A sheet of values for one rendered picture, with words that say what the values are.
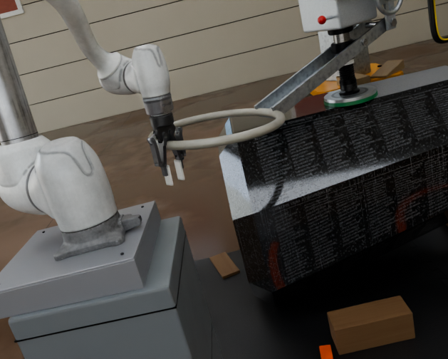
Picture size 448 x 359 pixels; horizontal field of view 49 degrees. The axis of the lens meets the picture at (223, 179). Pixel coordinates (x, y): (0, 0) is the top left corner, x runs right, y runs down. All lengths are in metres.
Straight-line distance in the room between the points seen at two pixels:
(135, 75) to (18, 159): 0.42
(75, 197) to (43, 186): 0.09
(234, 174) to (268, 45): 6.30
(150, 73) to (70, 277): 0.65
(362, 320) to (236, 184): 0.71
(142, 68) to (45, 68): 7.11
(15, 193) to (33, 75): 7.30
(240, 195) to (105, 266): 0.85
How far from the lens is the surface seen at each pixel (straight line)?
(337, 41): 2.06
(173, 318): 1.20
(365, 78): 2.69
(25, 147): 1.39
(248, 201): 1.84
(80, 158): 1.24
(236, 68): 8.14
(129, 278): 1.17
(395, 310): 2.03
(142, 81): 1.51
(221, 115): 1.95
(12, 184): 1.40
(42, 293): 1.24
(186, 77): 8.17
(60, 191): 1.24
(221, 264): 2.74
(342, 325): 1.98
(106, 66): 1.60
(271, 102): 1.92
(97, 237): 1.26
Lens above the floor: 1.37
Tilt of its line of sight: 20 degrees down
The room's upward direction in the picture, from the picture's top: 14 degrees counter-clockwise
